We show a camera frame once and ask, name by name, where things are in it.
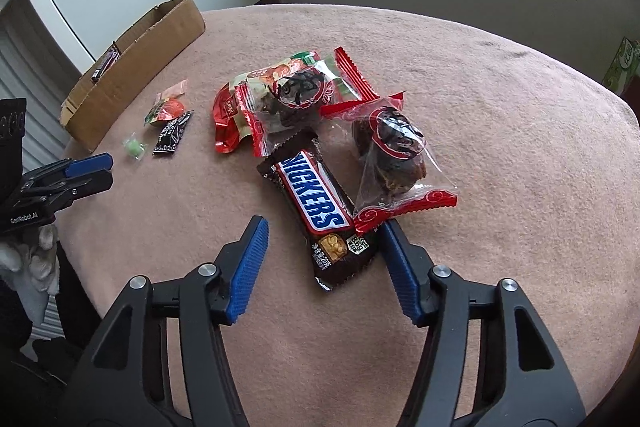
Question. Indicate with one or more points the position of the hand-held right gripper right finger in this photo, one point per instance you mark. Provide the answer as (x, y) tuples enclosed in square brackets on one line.
[(400, 267)]

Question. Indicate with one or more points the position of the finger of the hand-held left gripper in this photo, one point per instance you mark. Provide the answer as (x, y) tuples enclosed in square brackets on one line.
[(90, 186), (90, 164)]

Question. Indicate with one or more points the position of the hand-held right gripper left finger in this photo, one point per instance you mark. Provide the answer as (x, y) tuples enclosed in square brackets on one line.
[(247, 267)]

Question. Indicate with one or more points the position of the green candy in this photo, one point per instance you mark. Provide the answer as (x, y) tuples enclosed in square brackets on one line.
[(134, 147)]

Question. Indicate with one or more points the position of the black candy packet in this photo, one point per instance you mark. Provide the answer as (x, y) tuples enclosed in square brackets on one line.
[(172, 134)]

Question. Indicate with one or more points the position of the large brown chocolate bar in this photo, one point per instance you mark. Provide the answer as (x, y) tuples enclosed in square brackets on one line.
[(310, 197)]

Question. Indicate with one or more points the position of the orange green candy packet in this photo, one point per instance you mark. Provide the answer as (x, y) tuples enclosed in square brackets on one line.
[(167, 107)]

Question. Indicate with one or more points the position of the cardboard box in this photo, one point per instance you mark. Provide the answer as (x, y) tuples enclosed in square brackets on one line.
[(130, 72)]

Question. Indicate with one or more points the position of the small brown chocolate bar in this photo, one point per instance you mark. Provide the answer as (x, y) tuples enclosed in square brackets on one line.
[(105, 63)]

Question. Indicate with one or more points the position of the clear red pastry packet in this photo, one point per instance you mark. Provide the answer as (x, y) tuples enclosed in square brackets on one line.
[(395, 147), (295, 97)]

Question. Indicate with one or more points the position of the red foil snack packet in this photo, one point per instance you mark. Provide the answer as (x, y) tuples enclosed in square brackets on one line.
[(225, 122)]

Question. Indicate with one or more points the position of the green red snack packet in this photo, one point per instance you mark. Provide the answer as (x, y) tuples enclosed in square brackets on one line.
[(270, 74)]

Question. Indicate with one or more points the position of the person's left hand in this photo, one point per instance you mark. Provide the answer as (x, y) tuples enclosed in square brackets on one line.
[(30, 257)]

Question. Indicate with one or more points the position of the green printed box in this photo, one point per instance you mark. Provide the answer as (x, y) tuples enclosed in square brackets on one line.
[(622, 67)]

